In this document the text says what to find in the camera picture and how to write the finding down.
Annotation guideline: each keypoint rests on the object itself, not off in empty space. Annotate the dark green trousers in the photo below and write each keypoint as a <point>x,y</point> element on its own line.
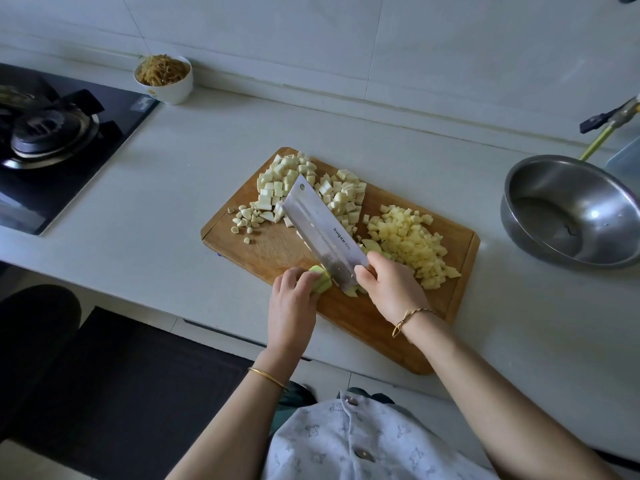
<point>292,397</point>

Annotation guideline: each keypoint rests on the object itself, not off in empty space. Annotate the peeled yellow potato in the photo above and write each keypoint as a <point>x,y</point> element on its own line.
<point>410,240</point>

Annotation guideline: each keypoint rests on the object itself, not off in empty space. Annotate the white bowl of noodles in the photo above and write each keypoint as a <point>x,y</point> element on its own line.
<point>164,80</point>

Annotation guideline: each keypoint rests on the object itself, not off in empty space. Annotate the deep stainless steel bowl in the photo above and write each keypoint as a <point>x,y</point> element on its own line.
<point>590,205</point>

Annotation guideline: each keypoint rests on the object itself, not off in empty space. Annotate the person's left forearm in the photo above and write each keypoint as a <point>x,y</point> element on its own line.
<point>230,430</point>

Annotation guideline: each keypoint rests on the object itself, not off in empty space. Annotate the black gas stove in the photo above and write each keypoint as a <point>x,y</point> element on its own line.
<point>60,165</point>

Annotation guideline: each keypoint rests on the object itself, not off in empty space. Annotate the gold bangle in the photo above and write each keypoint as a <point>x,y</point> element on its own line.
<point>268,377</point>

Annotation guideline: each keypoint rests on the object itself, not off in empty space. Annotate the pile of garlic cloves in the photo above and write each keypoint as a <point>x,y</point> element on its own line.
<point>245,223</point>

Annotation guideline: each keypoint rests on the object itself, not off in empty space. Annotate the wooden cutting board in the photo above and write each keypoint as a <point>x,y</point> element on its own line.
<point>255,255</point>

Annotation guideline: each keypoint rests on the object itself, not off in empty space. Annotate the person's left hand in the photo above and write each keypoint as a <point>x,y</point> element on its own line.
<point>292,313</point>

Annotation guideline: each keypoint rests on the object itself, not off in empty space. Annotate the pale green cabbage vegetable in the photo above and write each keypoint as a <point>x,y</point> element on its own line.
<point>285,180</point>

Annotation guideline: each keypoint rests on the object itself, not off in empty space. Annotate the black floor mat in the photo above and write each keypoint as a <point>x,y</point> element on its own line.
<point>130,395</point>

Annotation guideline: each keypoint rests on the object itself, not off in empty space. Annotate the person's right hand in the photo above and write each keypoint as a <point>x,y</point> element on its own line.
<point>395,290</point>

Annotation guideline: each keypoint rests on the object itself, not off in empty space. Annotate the green cucumber half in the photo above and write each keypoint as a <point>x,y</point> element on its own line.
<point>321,280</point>

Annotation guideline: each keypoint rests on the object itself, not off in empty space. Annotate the person's right forearm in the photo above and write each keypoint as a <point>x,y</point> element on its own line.
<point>510,405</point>

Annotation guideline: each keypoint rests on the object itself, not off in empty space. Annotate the light blue plastic board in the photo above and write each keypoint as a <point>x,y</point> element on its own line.
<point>625,165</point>

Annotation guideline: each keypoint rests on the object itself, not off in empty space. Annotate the white patterned garment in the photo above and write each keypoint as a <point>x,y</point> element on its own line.
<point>370,445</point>

